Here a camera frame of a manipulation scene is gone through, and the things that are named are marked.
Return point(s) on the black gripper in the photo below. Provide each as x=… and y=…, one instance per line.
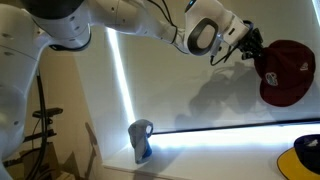
x=249, y=35

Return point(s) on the maroon baseball cap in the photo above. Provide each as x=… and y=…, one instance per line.
x=286, y=75

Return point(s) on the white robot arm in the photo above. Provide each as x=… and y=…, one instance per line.
x=83, y=33

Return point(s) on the navy cap with yellow brim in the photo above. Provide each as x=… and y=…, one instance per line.
x=305, y=156

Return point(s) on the grey baseball cap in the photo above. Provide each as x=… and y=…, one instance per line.
x=140, y=140

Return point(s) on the black camera on stand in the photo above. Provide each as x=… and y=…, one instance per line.
x=47, y=112

